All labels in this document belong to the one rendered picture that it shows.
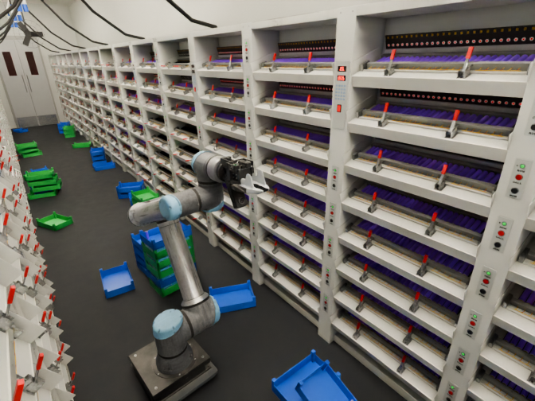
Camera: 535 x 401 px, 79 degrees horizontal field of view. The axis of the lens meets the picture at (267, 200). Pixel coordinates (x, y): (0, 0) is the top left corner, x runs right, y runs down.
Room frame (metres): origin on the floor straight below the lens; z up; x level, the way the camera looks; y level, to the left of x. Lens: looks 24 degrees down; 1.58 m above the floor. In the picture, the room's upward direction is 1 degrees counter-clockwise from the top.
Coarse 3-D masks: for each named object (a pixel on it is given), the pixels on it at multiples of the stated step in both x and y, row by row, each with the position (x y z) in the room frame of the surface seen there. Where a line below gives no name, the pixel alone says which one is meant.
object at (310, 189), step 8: (272, 152) 2.06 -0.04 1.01; (256, 160) 1.98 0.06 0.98; (264, 160) 1.99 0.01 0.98; (256, 168) 1.97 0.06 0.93; (264, 168) 1.94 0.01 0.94; (280, 168) 1.89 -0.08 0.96; (264, 176) 1.92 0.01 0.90; (272, 176) 1.84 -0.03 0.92; (280, 176) 1.80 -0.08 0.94; (288, 176) 1.78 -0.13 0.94; (288, 184) 1.73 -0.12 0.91; (296, 184) 1.67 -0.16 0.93; (312, 184) 1.63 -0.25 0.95; (304, 192) 1.63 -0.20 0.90; (312, 192) 1.57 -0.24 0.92; (320, 192) 1.54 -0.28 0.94
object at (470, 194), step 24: (360, 144) 1.48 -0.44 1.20; (408, 144) 1.36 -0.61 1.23; (360, 168) 1.36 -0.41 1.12; (384, 168) 1.31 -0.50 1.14; (408, 168) 1.24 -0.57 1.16; (432, 168) 1.19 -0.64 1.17; (456, 168) 1.17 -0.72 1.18; (480, 168) 1.12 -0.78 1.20; (408, 192) 1.17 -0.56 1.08; (432, 192) 1.09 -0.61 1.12; (456, 192) 1.05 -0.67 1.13; (480, 192) 1.01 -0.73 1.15
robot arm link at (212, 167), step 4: (216, 156) 1.08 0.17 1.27; (220, 156) 1.08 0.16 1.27; (212, 160) 1.06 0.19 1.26; (216, 160) 1.05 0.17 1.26; (220, 160) 1.05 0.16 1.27; (208, 164) 1.06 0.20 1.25; (212, 164) 1.05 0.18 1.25; (216, 164) 1.04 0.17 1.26; (208, 168) 1.05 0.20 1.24; (212, 168) 1.04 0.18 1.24; (216, 168) 1.03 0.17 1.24; (208, 172) 1.05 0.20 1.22; (212, 172) 1.03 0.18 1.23; (216, 172) 1.03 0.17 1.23; (212, 176) 1.04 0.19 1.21; (216, 176) 1.03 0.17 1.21; (216, 180) 1.03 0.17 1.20; (220, 180) 1.04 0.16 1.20
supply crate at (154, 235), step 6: (180, 222) 2.17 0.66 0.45; (156, 228) 2.09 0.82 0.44; (186, 228) 2.11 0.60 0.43; (144, 234) 2.02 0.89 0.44; (150, 234) 2.05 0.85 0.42; (156, 234) 2.08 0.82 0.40; (186, 234) 2.04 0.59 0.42; (144, 240) 1.95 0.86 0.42; (150, 240) 1.99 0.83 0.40; (156, 240) 1.98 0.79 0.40; (162, 240) 1.91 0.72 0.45; (150, 246) 1.89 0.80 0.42; (156, 246) 1.87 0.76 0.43; (162, 246) 1.90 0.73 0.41
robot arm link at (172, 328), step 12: (168, 312) 1.27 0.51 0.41; (180, 312) 1.26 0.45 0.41; (156, 324) 1.20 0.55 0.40; (168, 324) 1.19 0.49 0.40; (180, 324) 1.20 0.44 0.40; (156, 336) 1.16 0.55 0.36; (168, 336) 1.15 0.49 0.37; (180, 336) 1.18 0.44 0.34; (192, 336) 1.22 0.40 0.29; (168, 348) 1.15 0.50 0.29; (180, 348) 1.17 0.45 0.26
